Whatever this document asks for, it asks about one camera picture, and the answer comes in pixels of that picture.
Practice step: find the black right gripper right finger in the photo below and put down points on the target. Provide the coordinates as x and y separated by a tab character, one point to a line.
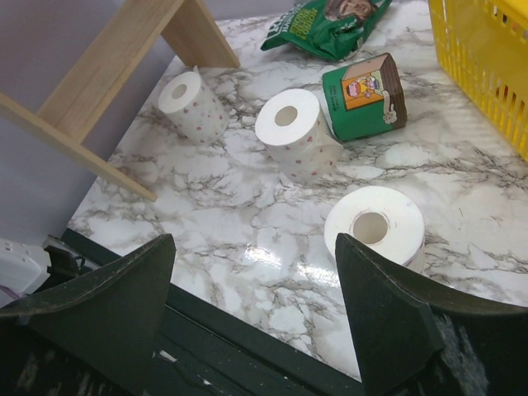
414	336

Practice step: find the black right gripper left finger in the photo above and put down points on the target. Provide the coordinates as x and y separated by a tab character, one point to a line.
108	318

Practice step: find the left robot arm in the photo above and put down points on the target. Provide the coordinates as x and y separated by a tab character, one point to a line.
26	269

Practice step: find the wooden shelf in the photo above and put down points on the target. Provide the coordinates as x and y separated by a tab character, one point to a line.
78	102

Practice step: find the white dotted roll right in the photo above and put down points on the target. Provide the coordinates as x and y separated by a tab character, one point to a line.
385	220

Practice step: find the white dotted roll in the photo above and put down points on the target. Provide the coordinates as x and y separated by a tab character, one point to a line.
385	220
295	132
193	108

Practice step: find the white dotted roll left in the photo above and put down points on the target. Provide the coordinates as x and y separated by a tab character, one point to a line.
193	108

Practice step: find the green wrapped roll with picture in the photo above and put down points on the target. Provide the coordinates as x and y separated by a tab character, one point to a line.
365	98

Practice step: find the white dotted roll middle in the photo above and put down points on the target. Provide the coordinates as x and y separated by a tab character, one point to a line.
295	132

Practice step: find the yellow plastic basket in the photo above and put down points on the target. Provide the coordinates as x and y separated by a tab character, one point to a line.
482	45

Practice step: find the green chips bag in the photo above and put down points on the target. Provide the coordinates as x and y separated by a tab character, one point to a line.
333	30

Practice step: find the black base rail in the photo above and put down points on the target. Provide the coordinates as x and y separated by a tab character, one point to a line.
201	350

